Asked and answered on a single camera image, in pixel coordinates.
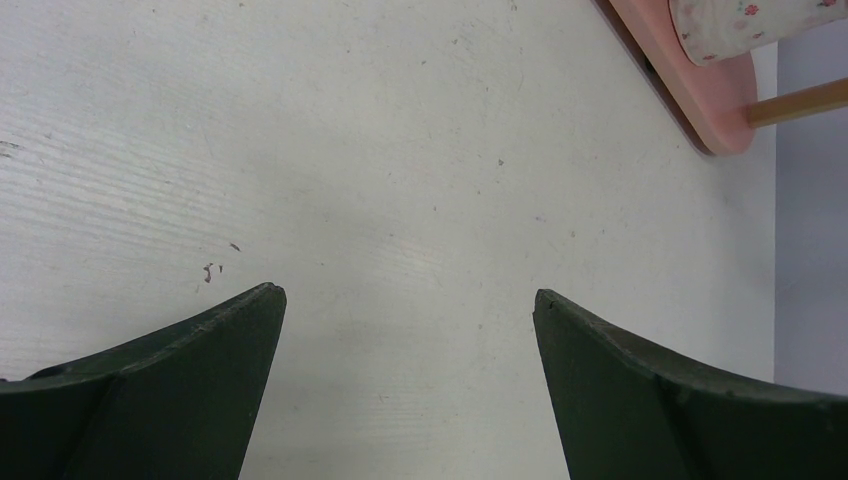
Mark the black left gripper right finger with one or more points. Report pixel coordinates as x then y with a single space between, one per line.
629 408

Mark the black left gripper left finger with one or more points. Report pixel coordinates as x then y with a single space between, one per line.
178 403

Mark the white floral roll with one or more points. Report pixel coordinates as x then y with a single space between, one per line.
713 30

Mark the pink three-tier wooden shelf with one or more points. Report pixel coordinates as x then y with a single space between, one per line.
717 106

